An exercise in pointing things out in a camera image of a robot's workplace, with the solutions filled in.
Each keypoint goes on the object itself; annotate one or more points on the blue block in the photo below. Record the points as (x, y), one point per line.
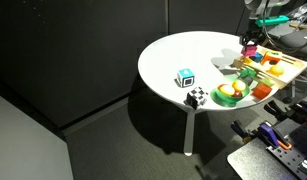
(256, 57)

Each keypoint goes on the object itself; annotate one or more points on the dark clamp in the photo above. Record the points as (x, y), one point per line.
(242, 129)

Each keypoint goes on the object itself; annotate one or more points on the blue-white soft cube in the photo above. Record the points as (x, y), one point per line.
(185, 77)

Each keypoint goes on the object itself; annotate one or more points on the black perforated breadboard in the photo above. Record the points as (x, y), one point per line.
(293, 153)

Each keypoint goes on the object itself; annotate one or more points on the black clamp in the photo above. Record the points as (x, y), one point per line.
(276, 110)

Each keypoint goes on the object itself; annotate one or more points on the yellow-orange toy fruit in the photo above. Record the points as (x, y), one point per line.
(239, 85)

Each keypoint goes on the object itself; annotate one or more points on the lime green block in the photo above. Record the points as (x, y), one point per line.
(267, 82)

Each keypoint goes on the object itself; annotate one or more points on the yellow toy fruit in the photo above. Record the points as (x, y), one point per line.
(226, 89)

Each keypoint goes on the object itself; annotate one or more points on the green bowl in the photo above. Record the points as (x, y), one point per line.
(226, 100)

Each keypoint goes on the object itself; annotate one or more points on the orange block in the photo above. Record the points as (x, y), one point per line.
(261, 91)

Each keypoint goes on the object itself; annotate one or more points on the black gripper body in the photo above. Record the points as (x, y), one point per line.
(250, 36)

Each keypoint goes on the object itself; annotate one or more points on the checkered black-lime soft cube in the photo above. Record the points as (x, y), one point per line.
(197, 97)

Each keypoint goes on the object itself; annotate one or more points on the black mounting platform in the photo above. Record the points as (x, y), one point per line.
(249, 163)

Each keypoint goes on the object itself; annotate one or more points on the dark red toy fruit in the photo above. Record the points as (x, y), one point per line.
(237, 94)

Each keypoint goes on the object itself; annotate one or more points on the wooden crate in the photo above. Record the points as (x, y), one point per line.
(294, 66)

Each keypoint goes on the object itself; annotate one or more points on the white table leg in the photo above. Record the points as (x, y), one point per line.
(189, 133)

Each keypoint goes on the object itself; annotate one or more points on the teal bar on robot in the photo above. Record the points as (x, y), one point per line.
(271, 21)

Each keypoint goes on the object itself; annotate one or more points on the pink block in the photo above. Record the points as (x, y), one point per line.
(249, 51)

